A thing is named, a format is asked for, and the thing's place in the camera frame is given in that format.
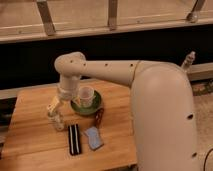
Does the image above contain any metal rail bracket left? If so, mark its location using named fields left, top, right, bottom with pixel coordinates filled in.
left=36, top=0, right=56, bottom=36

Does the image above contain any wooden cutting board table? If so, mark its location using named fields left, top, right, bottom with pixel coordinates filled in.
left=0, top=81, right=136, bottom=171

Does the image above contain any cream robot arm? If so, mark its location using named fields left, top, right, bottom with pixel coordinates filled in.
left=47, top=52, right=200, bottom=171

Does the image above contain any green plate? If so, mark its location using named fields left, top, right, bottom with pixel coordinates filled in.
left=70, top=89, right=104, bottom=117

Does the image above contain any metal rail bracket middle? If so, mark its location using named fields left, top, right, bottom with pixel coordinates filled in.
left=108, top=0, right=118, bottom=30

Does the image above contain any metal rail bracket right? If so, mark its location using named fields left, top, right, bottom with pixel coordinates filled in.
left=186, top=0, right=206, bottom=23

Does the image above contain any small white bottle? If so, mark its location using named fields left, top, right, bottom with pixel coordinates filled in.
left=48, top=113, right=65, bottom=131

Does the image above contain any blue cloth piece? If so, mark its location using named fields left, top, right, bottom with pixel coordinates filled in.
left=85, top=127, right=104, bottom=151

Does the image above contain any metal rail bracket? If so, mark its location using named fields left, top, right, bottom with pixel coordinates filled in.
left=108, top=0, right=118, bottom=30
left=186, top=0, right=206, bottom=23
left=36, top=0, right=56, bottom=36

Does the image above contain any white paper cup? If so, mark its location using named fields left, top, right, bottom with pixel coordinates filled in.
left=78, top=86, right=94, bottom=108

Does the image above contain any black striped case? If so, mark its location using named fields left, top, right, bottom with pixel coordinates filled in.
left=68, top=124, right=81, bottom=156

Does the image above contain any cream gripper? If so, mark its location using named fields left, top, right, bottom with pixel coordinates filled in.
left=47, top=86, right=81, bottom=116

